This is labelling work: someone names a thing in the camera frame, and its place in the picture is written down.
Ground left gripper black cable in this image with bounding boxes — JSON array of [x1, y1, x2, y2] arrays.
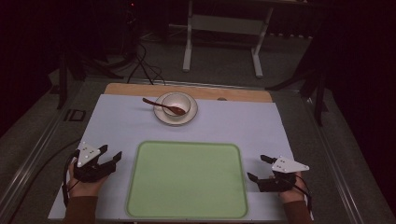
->
[[61, 149, 80, 209]]

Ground green tray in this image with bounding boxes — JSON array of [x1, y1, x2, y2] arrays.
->
[[125, 140, 249, 219]]

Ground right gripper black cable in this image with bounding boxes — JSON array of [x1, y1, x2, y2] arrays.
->
[[291, 174, 314, 218]]

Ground black tripod stand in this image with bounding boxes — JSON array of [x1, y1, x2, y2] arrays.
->
[[264, 36, 331, 127], [55, 46, 125, 110]]

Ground black floor cables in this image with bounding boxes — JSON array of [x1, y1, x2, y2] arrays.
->
[[125, 41, 166, 87]]

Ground white table mat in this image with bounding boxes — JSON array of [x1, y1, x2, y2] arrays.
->
[[48, 93, 295, 222]]

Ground white metal stand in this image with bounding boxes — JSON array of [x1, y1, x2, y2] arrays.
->
[[182, 0, 275, 79]]

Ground brown wooden spoon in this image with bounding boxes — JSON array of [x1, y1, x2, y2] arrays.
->
[[142, 97, 187, 117]]

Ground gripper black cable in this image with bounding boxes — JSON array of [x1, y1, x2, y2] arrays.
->
[[291, 174, 314, 218], [61, 149, 80, 209]]

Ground black floor socket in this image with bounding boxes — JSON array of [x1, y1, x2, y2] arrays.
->
[[63, 108, 87, 122]]

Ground person's left hand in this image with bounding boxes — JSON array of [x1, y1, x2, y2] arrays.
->
[[67, 157, 108, 198]]

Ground person's right hand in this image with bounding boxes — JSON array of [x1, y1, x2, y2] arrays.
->
[[278, 179, 308, 204]]

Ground white bowl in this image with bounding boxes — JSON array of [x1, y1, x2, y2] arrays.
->
[[161, 92, 192, 119]]

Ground white saucer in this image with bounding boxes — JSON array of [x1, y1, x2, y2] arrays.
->
[[153, 91, 199, 127]]

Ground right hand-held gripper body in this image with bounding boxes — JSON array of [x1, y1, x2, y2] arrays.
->
[[257, 156, 310, 193]]

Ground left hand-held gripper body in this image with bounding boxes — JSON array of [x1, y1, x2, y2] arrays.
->
[[73, 142, 117, 184]]

